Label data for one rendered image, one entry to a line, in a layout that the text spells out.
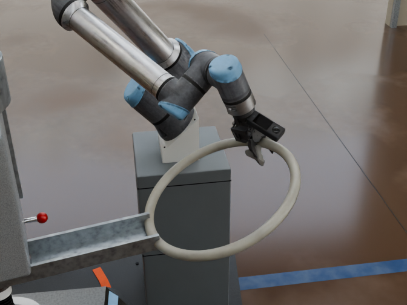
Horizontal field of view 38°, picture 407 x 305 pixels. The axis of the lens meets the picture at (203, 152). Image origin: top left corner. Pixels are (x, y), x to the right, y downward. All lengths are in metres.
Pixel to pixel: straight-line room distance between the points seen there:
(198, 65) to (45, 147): 2.84
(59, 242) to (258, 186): 2.33
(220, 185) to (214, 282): 0.55
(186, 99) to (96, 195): 2.20
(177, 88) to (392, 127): 3.21
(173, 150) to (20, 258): 1.11
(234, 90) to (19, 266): 0.75
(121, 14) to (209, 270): 1.27
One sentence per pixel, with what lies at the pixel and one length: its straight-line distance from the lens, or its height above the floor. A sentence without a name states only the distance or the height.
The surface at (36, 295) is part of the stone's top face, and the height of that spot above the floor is 0.83.
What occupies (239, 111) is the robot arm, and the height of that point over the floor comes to 1.40.
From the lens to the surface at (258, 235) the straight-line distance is 1.56.
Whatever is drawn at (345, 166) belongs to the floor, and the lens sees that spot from 4.21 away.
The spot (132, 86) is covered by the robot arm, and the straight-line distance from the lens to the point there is 2.47.
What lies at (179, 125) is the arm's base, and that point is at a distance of 2.48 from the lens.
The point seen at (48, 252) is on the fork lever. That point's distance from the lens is 1.76.
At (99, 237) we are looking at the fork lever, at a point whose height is 1.08.
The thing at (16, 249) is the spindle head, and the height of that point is 1.23.
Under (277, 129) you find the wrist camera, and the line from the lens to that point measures 1.76.
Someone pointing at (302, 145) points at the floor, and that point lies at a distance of 4.41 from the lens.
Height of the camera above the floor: 2.18
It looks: 31 degrees down
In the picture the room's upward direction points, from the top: 1 degrees counter-clockwise
